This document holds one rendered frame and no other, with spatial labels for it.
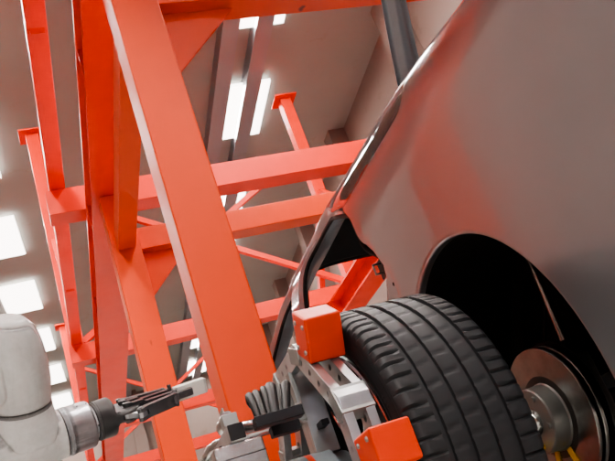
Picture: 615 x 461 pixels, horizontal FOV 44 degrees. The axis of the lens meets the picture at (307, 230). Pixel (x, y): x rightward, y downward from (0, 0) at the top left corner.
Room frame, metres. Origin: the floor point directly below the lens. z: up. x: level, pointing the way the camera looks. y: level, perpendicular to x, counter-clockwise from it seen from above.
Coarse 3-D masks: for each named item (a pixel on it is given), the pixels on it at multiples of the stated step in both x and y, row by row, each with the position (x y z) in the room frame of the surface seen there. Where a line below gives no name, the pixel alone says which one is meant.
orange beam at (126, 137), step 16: (128, 96) 2.56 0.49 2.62; (128, 112) 2.66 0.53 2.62; (128, 128) 2.77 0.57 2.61; (128, 144) 2.88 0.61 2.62; (128, 160) 3.01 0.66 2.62; (128, 176) 3.13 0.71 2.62; (128, 192) 3.28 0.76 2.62; (128, 208) 3.42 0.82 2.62; (128, 224) 3.59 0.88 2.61; (128, 240) 3.76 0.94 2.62
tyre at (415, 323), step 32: (352, 320) 1.44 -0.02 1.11; (384, 320) 1.43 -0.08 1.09; (416, 320) 1.44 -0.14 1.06; (448, 320) 1.45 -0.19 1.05; (352, 352) 1.44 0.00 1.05; (384, 352) 1.37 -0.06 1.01; (416, 352) 1.38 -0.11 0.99; (448, 352) 1.40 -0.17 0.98; (480, 352) 1.40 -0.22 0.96; (384, 384) 1.35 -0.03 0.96; (416, 384) 1.34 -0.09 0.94; (448, 384) 1.36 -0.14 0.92; (480, 384) 1.38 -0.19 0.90; (512, 384) 1.40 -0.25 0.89; (416, 416) 1.32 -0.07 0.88; (448, 416) 1.34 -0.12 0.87; (480, 416) 1.36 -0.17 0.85; (512, 416) 1.38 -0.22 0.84; (448, 448) 1.34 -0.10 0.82; (480, 448) 1.36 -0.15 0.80; (512, 448) 1.38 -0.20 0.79
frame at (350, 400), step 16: (288, 352) 1.52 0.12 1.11; (288, 368) 1.56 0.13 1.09; (304, 368) 1.46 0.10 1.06; (320, 368) 1.42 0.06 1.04; (336, 368) 1.43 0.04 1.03; (320, 384) 1.40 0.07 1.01; (336, 384) 1.37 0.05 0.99; (352, 384) 1.37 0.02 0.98; (336, 400) 1.35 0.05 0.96; (352, 400) 1.35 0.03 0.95; (368, 400) 1.36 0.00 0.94; (336, 416) 1.37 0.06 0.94; (352, 416) 1.35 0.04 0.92; (368, 416) 1.36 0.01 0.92; (352, 432) 1.34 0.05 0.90; (288, 448) 1.79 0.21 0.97; (304, 448) 1.81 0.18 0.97; (352, 448) 1.37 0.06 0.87
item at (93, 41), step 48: (96, 0) 2.38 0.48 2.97; (48, 48) 3.03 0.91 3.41; (96, 48) 2.65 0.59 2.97; (48, 96) 3.38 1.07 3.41; (96, 96) 2.96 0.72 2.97; (288, 96) 8.19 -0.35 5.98; (48, 144) 3.79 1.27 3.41; (96, 144) 3.32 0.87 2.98; (336, 144) 5.00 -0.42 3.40; (48, 192) 4.26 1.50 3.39; (96, 192) 3.77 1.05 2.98; (144, 192) 4.48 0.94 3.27; (240, 192) 4.87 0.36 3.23; (48, 240) 7.07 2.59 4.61; (96, 240) 4.32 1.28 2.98; (96, 288) 5.02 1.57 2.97; (336, 288) 8.09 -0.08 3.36; (96, 336) 6.51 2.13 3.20; (192, 336) 7.52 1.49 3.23
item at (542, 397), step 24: (528, 360) 1.84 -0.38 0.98; (552, 360) 1.76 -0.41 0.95; (528, 384) 1.88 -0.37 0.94; (552, 384) 1.80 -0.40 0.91; (576, 384) 1.72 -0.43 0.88; (552, 408) 1.77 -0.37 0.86; (576, 408) 1.76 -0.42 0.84; (600, 408) 1.72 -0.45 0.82; (552, 432) 1.79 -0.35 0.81; (576, 432) 1.79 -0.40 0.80; (600, 432) 1.73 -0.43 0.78; (552, 456) 1.91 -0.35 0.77; (600, 456) 1.76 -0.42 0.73
